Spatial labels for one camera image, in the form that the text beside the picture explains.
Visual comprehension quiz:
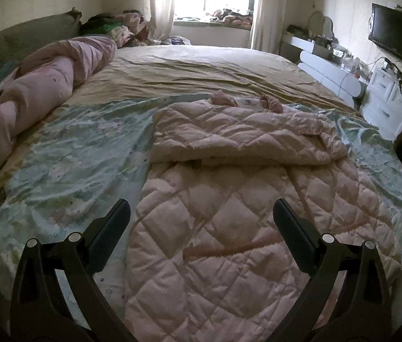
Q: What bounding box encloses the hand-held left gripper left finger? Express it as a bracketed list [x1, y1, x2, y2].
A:
[10, 199, 137, 342]

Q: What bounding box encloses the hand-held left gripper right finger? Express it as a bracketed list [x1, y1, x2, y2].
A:
[272, 199, 392, 342]

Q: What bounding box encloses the pink quilted jacket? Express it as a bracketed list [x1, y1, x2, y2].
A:
[124, 91, 402, 342]

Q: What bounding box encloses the pile of mixed clothes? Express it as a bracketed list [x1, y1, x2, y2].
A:
[81, 9, 159, 48]

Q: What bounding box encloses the bed with pastel sheet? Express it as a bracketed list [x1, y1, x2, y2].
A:
[0, 44, 402, 342]

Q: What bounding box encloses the white drawer dresser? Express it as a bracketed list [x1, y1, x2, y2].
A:
[359, 66, 402, 136]

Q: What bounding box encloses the pink rolled duvet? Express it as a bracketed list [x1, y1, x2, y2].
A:
[0, 37, 118, 200]

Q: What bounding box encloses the white vanity desk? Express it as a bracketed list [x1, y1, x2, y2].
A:
[281, 30, 348, 66]

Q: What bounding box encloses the rounded vanity mirror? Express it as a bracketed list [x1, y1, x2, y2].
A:
[308, 11, 334, 40]

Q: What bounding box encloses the green padded headboard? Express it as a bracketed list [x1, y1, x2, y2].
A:
[0, 8, 82, 61]

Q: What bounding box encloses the white curtain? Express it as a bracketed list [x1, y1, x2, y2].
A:
[144, 0, 181, 41]
[251, 0, 287, 56]

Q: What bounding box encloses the black flat television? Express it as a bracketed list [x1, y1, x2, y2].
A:
[368, 3, 402, 70]

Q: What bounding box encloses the pile of plush toys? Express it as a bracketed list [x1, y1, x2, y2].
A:
[204, 7, 253, 27]

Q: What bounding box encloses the white cable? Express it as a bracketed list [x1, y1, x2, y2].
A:
[340, 57, 385, 86]

